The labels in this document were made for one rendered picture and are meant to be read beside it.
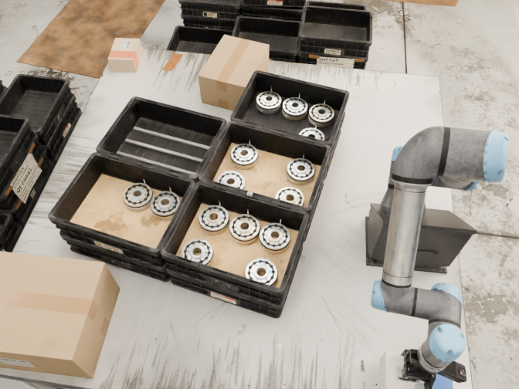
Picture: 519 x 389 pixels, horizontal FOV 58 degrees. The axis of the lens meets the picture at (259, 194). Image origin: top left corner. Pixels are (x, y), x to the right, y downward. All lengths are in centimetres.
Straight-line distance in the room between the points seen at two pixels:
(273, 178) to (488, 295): 138
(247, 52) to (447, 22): 227
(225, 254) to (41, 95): 171
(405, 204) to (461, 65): 265
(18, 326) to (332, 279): 99
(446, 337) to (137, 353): 93
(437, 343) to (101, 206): 116
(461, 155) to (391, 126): 104
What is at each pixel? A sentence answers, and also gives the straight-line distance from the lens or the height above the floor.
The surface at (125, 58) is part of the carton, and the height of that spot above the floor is 77.
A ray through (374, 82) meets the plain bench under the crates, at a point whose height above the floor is 70.
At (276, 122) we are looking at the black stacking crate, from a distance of 192.
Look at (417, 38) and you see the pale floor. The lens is 390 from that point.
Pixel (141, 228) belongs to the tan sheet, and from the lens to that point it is 166.
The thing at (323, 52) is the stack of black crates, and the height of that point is 49.
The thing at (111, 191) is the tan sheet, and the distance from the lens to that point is 178.
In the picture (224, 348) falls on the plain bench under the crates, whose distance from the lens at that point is 159.
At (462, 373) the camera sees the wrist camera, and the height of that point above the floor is 92.
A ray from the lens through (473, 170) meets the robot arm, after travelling 116.
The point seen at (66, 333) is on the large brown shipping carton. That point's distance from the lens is 149.
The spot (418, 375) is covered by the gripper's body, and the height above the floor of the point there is 92.
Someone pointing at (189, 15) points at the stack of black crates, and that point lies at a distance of 330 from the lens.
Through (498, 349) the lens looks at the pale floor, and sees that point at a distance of 257.
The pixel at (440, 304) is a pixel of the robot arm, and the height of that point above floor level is 111.
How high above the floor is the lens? 221
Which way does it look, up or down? 55 degrees down
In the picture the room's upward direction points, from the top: straight up
